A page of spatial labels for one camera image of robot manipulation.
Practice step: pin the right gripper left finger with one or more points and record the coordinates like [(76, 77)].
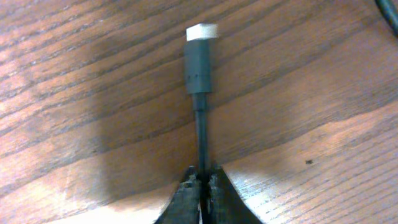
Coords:
[(183, 207)]

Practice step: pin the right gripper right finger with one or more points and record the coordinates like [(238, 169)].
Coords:
[(226, 206)]

